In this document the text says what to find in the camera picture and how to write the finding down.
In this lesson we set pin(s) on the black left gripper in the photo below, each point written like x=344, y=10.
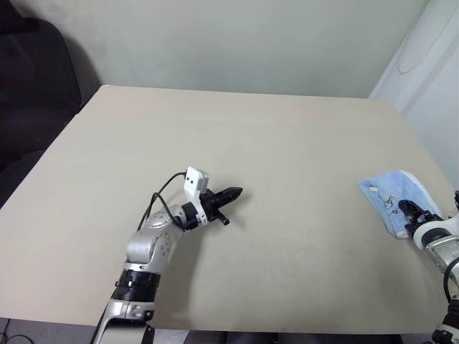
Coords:
x=209, y=206

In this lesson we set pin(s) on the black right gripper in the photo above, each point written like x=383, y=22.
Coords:
x=430, y=218

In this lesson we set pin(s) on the light blue towel white trim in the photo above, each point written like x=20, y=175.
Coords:
x=389, y=188

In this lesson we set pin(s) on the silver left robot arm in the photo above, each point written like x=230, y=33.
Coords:
x=150, y=243

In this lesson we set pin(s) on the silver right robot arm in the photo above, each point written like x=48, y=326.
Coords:
x=444, y=252

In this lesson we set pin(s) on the white door panel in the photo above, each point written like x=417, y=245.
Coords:
x=426, y=64

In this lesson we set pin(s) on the dark upholstered chair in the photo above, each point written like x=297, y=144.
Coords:
x=32, y=89

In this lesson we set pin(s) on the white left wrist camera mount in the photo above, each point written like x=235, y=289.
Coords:
x=193, y=182

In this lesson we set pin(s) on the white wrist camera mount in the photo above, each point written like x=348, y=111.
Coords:
x=193, y=182
x=450, y=224

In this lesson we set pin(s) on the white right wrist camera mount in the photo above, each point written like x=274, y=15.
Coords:
x=450, y=224

